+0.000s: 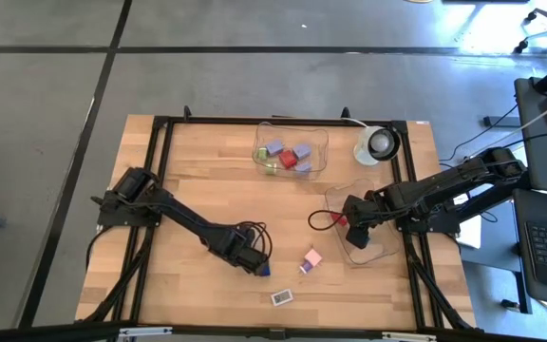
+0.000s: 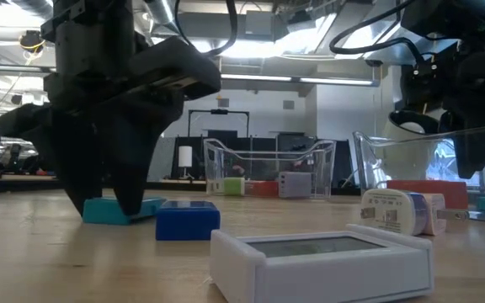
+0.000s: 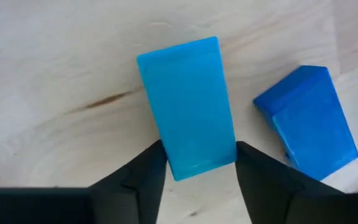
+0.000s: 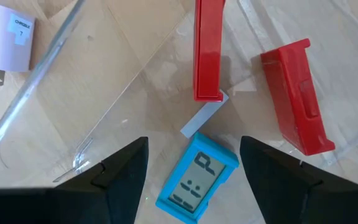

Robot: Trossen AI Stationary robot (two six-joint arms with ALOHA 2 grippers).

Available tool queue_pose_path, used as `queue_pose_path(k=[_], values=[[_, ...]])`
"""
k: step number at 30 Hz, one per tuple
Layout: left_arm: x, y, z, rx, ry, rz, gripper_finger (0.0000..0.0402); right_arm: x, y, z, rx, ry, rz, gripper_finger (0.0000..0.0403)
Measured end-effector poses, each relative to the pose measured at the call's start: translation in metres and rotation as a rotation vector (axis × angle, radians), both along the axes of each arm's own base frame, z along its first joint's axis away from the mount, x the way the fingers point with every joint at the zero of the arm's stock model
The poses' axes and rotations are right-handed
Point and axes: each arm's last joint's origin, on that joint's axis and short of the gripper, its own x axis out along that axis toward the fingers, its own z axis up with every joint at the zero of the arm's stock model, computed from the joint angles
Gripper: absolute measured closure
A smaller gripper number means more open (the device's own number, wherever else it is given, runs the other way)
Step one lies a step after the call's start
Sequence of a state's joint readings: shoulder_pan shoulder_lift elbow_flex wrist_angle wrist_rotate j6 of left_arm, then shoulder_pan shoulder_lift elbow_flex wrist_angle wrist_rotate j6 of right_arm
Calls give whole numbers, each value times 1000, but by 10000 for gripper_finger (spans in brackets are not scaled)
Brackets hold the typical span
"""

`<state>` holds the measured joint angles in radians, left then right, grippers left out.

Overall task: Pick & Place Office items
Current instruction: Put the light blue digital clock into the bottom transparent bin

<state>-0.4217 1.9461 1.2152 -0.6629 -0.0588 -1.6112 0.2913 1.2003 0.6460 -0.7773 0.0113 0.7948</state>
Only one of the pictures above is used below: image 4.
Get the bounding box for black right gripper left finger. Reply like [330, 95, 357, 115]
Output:
[0, 136, 150, 224]

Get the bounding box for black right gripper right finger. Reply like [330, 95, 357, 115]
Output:
[239, 135, 358, 224]

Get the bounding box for teal digital timer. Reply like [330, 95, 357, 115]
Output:
[155, 131, 241, 224]

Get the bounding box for red digital timer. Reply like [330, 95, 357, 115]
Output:
[193, 0, 226, 103]
[259, 38, 336, 156]

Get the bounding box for pink wall charger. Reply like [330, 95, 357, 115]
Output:
[0, 0, 36, 87]

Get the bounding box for white label strip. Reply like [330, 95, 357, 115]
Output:
[180, 90, 229, 139]

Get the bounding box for clear plastic bin with label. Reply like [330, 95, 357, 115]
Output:
[0, 0, 358, 224]

